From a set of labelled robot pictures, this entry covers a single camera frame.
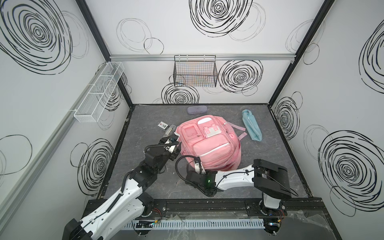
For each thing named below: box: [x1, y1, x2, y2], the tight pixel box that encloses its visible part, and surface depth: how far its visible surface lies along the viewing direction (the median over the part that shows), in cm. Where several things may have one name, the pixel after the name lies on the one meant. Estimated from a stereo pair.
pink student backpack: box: [175, 115, 248, 172], surface depth 93 cm
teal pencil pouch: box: [242, 109, 263, 142], surface depth 104 cm
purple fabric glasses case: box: [187, 105, 208, 115], surface depth 117 cm
